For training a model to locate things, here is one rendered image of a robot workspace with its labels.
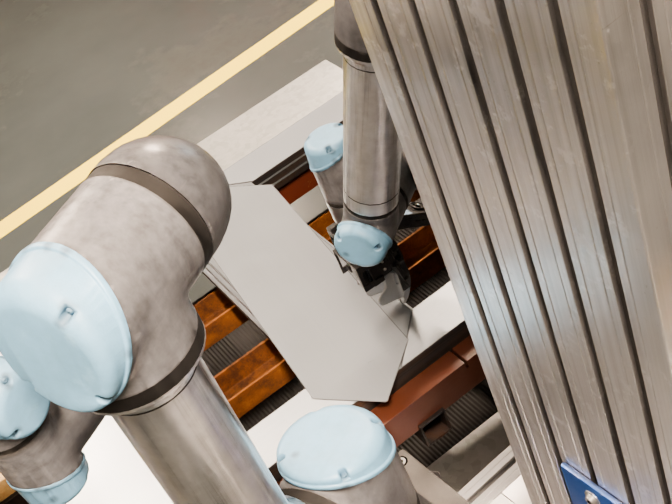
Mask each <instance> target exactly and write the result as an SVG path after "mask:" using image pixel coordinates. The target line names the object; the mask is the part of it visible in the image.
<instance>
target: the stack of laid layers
mask: <svg viewBox="0 0 672 504"><path fill-rule="evenodd" d="M309 168H310V164H309V161H308V159H307V156H306V153H305V150H304V147H303V148H302V149H300V150H299V151H297V152H296V153H294V154H293V155H291V156H290V157H288V158H287V159H285V160H284V161H282V162H281V163H279V164H278V165H276V166H275V167H273V168H272V169H271V170H269V171H268V172H266V173H265V174H263V175H262V176H260V177H259V178H257V179H256V180H254V181H252V182H245V183H238V184H230V185H229V187H230V186H249V185H269V184H272V185H273V186H274V187H275V188H276V189H277V190H278V189H279V188H281V187H282V186H284V185H285V184H287V183H288V182H290V181H291V180H293V179H294V178H296V177H297V176H299V175H300V174H301V173H303V172H304V171H306V170H307V169H309ZM308 226H309V225H308ZM309 227H310V226H309ZM310 228H311V227H310ZM311 229H312V228H311ZM312 230H313V231H314V232H315V234H316V235H317V236H318V237H319V238H320V239H321V240H322V242H323V243H324V244H325V245H326V246H327V247H328V248H329V249H330V251H331V252H332V253H333V250H334V249H335V247H334V245H332V244H331V243H330V242H329V241H327V240H326V239H325V238H324V237H322V236H321V235H320V234H319V233H317V232H316V231H315V230H314V229H312ZM333 254H334V253H333ZM202 273H203V274H204V275H205V276H206V277H207V278H208V279H209V280H210V281H211V282H212V283H213V284H214V285H215V286H216V287H217V288H218V289H219V290H220V291H221V292H222V293H223V294H224V295H225V296H226V297H227V298H228V299H229V300H230V301H231V302H232V303H233V304H234V305H235V306H236V307H237V308H238V309H239V310H240V311H241V312H242V313H243V314H244V315H245V316H246V317H247V318H248V319H249V320H250V321H251V322H252V323H253V324H254V325H255V326H256V327H257V328H258V329H259V330H260V331H261V332H262V333H263V334H264V335H265V336H266V337H267V338H268V339H269V340H270V341H271V339H270V338H269V337H268V335H267V334H266V332H265V331H264V330H263V328H262V327H261V325H260V324H259V322H258V321H257V320H256V318H255V317H254V315H253V314H252V313H251V311H250V310H249V308H248V307H247V305H246V304H245V303H244V301H243V300H242V298H241V297H240V296H239V294H238V293H237V291H236V290H235V289H234V287H233V286H232V284H231V283H230V281H229V280H228V279H227V277H226V276H225V274H224V273H223V272H222V270H221V269H220V267H219V266H218V264H217V263H216V262H215V260H214V259H213V257H212V258H211V260H210V262H209V263H208V265H207V266H206V268H205V269H204V271H203V272H202ZM381 293H382V292H381ZM381 293H379V294H376V295H374V296H371V297H372V298H373V299H374V301H375V302H376V303H377V304H378V298H379V296H380V295H381ZM378 305H379V304H378ZM379 306H380V307H381V308H382V310H383V311H384V312H385V313H386V314H387V315H388V316H389V318H390V319H391V320H392V321H393V322H394V323H395V324H396V325H397V327H398V328H399V329H400V330H401V331H402V332H403V333H404V334H405V336H406V337H407V336H408V330H409V325H410V320H411V315H412V310H413V308H412V307H410V306H409V305H408V304H407V303H404V304H403V303H402V302H401V301H400V300H399V299H397V300H395V301H393V302H391V303H388V304H386V305H384V306H381V305H379ZM469 335H470V332H469V330H468V327H467V324H466V321H465V320H464V321H463V322H462V323H461V324H459V325H458V326H457V327H455V328H454V329H453V330H451V331H450V332H449V333H447V334H446V335H445V336H443V337H442V338H441V339H439V340H438V341H437V342H435V343H434V344H433V345H431V346H430V347H429V348H427V349H426V350H425V351H423V352H422V353H421V354H419V355H418V356H417V357H416V358H414V359H413V360H412V361H410V362H409V363H408V364H406V365H405V366H404V367H402V368H401V366H402V361H403V358H402V361H401V364H400V367H399V370H398V373H397V376H396V379H395V382H394V385H393V388H392V391H391V394H390V396H391V395H392V394H393V393H394V392H396V391H397V390H398V389H400V388H401V387H402V386H404V385H405V384H406V383H408V382H409V381H410V380H412V379H413V378H414V377H416V376H417V375H418V374H419V373H421V372H422V371H423V370H425V369H426V368H427V367H429V366H430V365H431V364H433V363H434V362H435V361H437V360H438V359H439V358H440V357H442V356H443V355H444V354H446V353H447V352H448V351H450V352H453V351H452V348H454V347H455V346H456V345H458V344H459V343H460V342H462V341H463V340H464V339H465V338H467V337H468V336H469ZM271 342H272V341H271ZM272 343H273V342H272ZM380 403H381V402H366V401H357V402H356V403H355V404H353V406H358V407H361V408H364V409H366V410H368V411H371V410H372V409H373V408H375V407H376V406H377V405H379V404H380ZM269 471H270V472H271V474H272V476H273V477H274V479H275V481H276V482H278V481H279V480H280V479H281V478H283V477H282V476H281V474H280V473H279V471H278V467H277V463H275V464H274V465H273V466H271V467H270V468H269Z"/></svg>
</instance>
